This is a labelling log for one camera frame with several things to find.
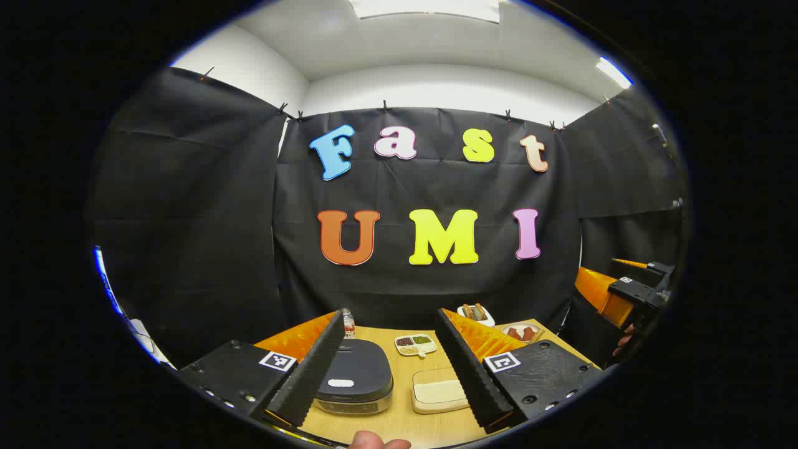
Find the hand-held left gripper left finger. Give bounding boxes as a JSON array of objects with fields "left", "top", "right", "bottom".
[{"left": 178, "top": 309, "right": 347, "bottom": 431}]

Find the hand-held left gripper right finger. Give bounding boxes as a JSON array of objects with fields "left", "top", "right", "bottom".
[{"left": 435, "top": 307, "right": 605, "bottom": 435}]

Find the cream rice tray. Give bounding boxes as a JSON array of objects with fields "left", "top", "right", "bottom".
[{"left": 411, "top": 368, "right": 470, "bottom": 415}]

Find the dark grey rice cooker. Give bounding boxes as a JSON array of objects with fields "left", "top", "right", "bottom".
[{"left": 312, "top": 340, "right": 395, "bottom": 417}]

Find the white toaster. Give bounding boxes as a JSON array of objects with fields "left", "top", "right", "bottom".
[{"left": 457, "top": 303, "right": 496, "bottom": 328}]

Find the round plate with meat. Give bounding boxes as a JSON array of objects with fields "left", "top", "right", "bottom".
[{"left": 502, "top": 322, "right": 544, "bottom": 344}]

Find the white divided bean plate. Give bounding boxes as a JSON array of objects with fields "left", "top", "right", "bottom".
[{"left": 394, "top": 334, "right": 438, "bottom": 359}]

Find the black backdrop cloth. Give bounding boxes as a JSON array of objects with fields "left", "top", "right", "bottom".
[{"left": 87, "top": 65, "right": 686, "bottom": 370}]

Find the white desk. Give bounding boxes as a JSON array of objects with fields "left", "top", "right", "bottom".
[{"left": 125, "top": 317, "right": 176, "bottom": 370}]

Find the ceiling light panel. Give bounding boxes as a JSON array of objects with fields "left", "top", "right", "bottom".
[{"left": 595, "top": 56, "right": 633, "bottom": 89}]

